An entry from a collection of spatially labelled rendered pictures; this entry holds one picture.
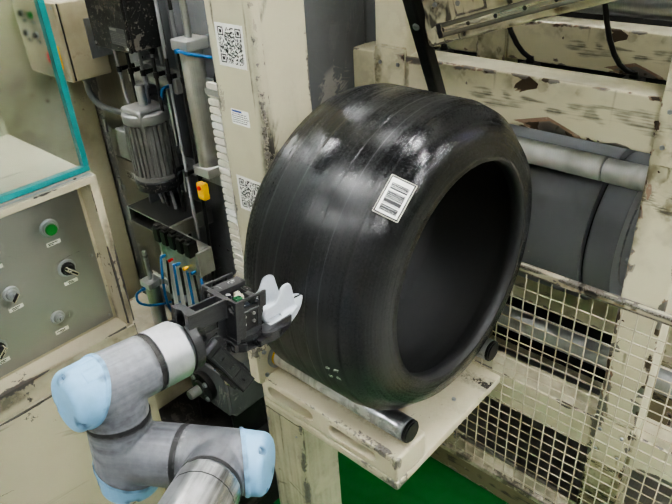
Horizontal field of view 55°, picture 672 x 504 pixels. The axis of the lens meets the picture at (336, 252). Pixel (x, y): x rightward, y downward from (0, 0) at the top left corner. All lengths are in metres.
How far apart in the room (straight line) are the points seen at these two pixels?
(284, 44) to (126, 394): 0.68
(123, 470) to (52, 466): 0.81
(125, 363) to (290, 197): 0.36
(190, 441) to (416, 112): 0.56
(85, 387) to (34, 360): 0.78
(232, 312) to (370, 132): 0.34
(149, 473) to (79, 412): 0.12
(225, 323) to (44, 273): 0.67
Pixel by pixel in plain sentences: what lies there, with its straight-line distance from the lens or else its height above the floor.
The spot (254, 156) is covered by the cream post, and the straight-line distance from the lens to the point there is 1.23.
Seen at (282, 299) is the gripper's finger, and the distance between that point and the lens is 0.90.
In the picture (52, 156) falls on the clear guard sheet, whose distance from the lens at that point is 1.36.
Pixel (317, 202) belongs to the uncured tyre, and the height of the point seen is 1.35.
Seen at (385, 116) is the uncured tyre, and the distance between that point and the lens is 1.00.
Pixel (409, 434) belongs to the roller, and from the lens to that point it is 1.19.
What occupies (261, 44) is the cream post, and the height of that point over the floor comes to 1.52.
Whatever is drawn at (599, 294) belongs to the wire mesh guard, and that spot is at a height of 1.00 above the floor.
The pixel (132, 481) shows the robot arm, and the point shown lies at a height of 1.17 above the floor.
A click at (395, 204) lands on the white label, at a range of 0.89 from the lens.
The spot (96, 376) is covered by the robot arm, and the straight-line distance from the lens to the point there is 0.76.
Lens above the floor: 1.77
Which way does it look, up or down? 31 degrees down
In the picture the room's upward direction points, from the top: 4 degrees counter-clockwise
